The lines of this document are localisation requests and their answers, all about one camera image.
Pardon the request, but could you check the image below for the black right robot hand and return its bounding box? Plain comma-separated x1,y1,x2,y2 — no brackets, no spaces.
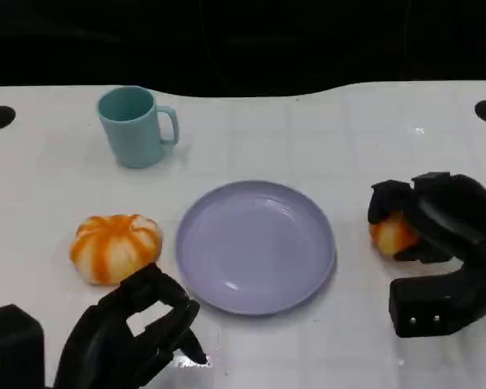
367,172,486,265

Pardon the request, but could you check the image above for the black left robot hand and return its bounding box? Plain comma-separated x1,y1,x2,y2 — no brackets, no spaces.
53,263,207,389

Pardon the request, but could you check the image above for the orange and white bread roll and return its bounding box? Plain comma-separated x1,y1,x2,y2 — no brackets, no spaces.
70,214,164,287
369,209,422,259

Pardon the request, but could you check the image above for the lilac plate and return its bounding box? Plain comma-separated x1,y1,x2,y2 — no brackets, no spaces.
174,180,337,316

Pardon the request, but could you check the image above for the pale green mug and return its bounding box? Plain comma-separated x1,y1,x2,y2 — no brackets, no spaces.
96,85,181,169

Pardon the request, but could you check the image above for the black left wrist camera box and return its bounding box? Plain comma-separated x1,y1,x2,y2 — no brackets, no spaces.
0,304,45,389

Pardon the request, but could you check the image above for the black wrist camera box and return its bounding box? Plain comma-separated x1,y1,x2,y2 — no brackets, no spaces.
389,259,486,339
0,304,45,389

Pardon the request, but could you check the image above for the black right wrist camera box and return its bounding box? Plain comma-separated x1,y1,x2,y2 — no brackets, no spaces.
389,259,486,339

